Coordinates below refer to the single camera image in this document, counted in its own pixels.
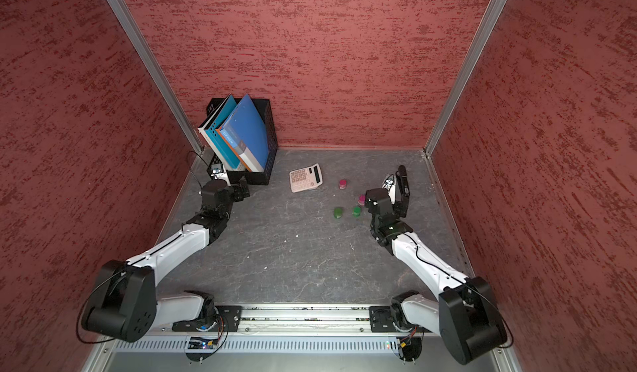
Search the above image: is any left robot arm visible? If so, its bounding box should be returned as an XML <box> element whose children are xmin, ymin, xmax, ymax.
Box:
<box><xmin>75</xmin><ymin>155</ymin><xmax>250</xmax><ymax>343</ymax></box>

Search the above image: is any orange spine book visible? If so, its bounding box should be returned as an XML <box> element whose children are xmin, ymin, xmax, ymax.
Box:
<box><xmin>215</xmin><ymin>129</ymin><xmax>247</xmax><ymax>171</ymax></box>

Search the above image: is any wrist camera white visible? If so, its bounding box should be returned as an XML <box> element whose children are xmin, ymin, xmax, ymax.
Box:
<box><xmin>207</xmin><ymin>161</ymin><xmax>231</xmax><ymax>185</ymax></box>
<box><xmin>382</xmin><ymin>174</ymin><xmax>397</xmax><ymax>204</ymax></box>

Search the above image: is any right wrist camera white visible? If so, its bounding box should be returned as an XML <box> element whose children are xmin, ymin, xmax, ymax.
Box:
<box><xmin>382</xmin><ymin>174</ymin><xmax>397</xmax><ymax>204</ymax></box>

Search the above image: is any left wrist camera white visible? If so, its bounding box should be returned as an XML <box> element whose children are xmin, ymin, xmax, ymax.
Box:
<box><xmin>207</xmin><ymin>161</ymin><xmax>231</xmax><ymax>185</ymax></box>

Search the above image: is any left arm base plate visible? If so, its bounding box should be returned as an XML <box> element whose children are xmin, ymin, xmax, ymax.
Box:
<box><xmin>172</xmin><ymin>306</ymin><xmax>243</xmax><ymax>334</ymax></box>

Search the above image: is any blue book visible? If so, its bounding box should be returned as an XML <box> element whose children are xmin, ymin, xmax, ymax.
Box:
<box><xmin>221</xmin><ymin>94</ymin><xmax>269</xmax><ymax>172</ymax></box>

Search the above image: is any teal book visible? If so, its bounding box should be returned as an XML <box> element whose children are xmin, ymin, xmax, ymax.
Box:
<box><xmin>198</xmin><ymin>94</ymin><xmax>242</xmax><ymax>171</ymax></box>

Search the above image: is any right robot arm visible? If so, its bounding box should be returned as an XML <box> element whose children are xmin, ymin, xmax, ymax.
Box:
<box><xmin>365</xmin><ymin>166</ymin><xmax>514</xmax><ymax>365</ymax></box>

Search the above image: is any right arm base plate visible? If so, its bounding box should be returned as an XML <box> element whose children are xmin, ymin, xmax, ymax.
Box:
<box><xmin>368</xmin><ymin>306</ymin><xmax>430</xmax><ymax>336</ymax></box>

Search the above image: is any pink calculator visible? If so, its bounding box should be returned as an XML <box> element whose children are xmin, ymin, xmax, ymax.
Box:
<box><xmin>289</xmin><ymin>164</ymin><xmax>324</xmax><ymax>193</ymax></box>

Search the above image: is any black mesh file holder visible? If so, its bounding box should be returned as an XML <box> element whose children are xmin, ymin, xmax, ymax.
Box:
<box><xmin>198</xmin><ymin>95</ymin><xmax>278</xmax><ymax>186</ymax></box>

